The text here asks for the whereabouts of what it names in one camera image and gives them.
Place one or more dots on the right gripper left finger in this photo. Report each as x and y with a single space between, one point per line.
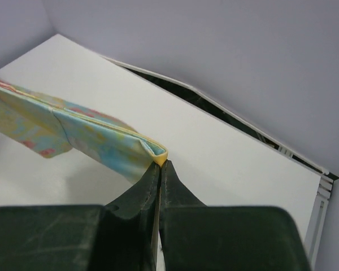
117 236

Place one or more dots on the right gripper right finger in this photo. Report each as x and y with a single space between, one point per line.
195 236

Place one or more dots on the floral pastel skirt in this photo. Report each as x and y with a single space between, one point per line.
51 126

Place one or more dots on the aluminium frame rail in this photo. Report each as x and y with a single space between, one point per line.
317 219

